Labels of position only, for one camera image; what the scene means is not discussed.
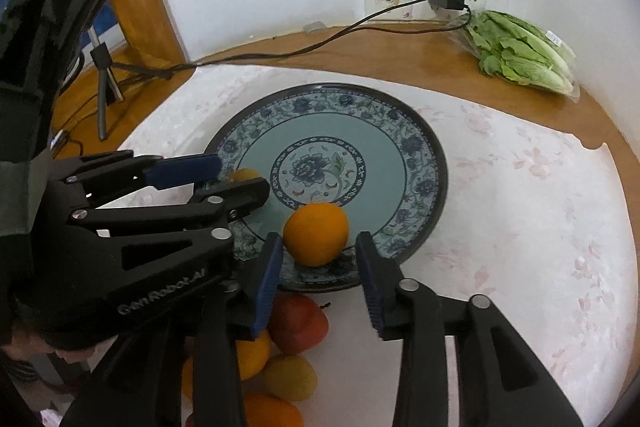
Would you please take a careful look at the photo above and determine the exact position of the black phone tripod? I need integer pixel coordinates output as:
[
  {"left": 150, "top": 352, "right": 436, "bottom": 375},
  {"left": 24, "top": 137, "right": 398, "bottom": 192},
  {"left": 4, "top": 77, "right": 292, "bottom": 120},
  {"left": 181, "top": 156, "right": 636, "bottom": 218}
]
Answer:
[{"left": 88, "top": 25, "right": 125, "bottom": 141}]

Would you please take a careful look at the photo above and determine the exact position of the brown pear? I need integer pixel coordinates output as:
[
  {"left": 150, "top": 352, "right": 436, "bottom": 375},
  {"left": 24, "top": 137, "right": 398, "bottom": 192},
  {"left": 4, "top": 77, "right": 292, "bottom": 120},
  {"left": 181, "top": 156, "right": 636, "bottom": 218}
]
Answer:
[{"left": 258, "top": 355, "right": 318, "bottom": 402}]

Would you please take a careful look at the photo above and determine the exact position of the red apple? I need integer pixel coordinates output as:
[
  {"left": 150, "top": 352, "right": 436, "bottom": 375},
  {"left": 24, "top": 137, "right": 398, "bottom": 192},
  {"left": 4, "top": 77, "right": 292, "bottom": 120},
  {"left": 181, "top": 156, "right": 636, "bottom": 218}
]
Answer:
[{"left": 268, "top": 294, "right": 329, "bottom": 355}]

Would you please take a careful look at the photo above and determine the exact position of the bagged green lettuce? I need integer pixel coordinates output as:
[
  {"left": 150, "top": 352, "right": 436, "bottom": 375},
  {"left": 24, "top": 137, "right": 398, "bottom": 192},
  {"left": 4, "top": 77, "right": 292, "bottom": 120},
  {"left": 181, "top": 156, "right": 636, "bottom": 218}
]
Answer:
[{"left": 446, "top": 10, "right": 580, "bottom": 101}]

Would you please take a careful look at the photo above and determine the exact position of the person's left hand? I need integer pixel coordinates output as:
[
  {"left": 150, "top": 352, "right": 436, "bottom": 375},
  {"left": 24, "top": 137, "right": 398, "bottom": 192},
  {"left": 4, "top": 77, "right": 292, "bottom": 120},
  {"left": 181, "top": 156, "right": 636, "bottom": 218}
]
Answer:
[{"left": 1, "top": 327, "right": 116, "bottom": 363}]

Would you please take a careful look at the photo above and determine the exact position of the large orange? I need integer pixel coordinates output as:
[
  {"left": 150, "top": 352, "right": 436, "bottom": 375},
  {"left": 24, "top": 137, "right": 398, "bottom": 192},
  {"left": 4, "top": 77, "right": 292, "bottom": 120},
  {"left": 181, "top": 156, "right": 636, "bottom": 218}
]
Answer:
[{"left": 229, "top": 168, "right": 262, "bottom": 183}]

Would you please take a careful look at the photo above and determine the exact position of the pink floral tablecloth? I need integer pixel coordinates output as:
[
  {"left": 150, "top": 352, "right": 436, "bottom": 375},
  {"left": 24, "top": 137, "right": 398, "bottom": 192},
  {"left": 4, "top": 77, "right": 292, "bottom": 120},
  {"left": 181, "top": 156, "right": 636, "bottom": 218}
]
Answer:
[{"left": 119, "top": 66, "right": 638, "bottom": 426}]

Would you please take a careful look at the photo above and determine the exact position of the black power cable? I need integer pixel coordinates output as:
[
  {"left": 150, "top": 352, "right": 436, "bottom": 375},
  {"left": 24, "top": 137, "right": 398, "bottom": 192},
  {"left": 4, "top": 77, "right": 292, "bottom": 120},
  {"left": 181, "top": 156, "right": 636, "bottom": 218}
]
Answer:
[{"left": 106, "top": 0, "right": 474, "bottom": 80}]

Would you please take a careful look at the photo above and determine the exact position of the blue white porcelain plate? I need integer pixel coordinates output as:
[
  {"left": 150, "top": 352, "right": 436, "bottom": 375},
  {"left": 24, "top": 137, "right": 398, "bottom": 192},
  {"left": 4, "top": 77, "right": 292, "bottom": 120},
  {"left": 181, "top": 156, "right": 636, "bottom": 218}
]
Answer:
[{"left": 205, "top": 83, "right": 448, "bottom": 263}]

